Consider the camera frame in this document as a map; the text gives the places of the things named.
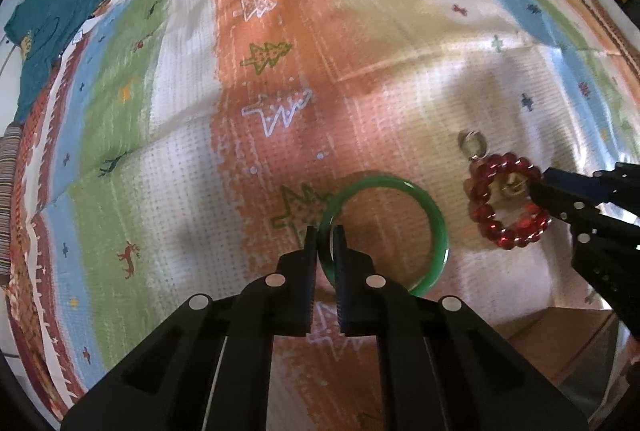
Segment dark red bead bracelet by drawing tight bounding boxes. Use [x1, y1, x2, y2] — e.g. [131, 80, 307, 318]
[463, 152, 554, 249]

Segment green jade bangle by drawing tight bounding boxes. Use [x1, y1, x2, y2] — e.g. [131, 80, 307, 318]
[317, 174, 450, 297]

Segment colourful striped bed cover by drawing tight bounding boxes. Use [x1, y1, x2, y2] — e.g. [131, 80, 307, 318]
[29, 0, 640, 431]

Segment small olive ring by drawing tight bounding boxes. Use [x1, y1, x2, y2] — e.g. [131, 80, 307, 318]
[458, 129, 487, 160]

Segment brown cardboard box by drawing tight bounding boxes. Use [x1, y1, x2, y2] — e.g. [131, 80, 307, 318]
[506, 307, 618, 387]

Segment teal cloth garment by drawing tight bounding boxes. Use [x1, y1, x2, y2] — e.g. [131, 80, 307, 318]
[4, 0, 103, 124]

